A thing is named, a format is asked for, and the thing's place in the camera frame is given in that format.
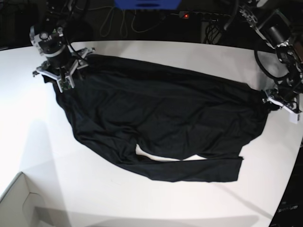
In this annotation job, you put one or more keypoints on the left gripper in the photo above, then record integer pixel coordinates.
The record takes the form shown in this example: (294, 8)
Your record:
(290, 104)

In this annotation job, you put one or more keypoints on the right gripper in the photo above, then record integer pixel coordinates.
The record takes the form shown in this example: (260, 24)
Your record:
(57, 71)

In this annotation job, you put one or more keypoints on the black long-sleeve t-shirt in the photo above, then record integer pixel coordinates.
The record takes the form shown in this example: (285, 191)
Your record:
(164, 123)

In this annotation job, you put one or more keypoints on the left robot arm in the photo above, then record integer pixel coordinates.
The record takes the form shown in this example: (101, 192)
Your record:
(277, 32)

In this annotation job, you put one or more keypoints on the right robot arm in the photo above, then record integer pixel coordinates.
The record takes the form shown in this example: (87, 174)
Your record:
(52, 39)

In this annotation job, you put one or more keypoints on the blue panel overhead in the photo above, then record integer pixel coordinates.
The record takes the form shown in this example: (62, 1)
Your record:
(147, 4)

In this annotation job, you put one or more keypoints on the black power strip red light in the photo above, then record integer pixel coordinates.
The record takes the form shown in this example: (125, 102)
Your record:
(202, 15)

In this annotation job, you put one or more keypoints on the white cardboard box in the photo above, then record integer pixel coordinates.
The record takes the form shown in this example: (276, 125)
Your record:
(20, 207)

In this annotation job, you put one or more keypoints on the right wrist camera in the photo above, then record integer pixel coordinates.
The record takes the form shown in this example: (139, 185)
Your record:
(65, 84)

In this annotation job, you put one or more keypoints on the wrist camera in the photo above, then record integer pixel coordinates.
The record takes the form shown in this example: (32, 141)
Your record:
(65, 84)
(294, 117)

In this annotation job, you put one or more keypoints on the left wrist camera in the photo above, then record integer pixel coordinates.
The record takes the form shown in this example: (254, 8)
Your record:
(294, 117)

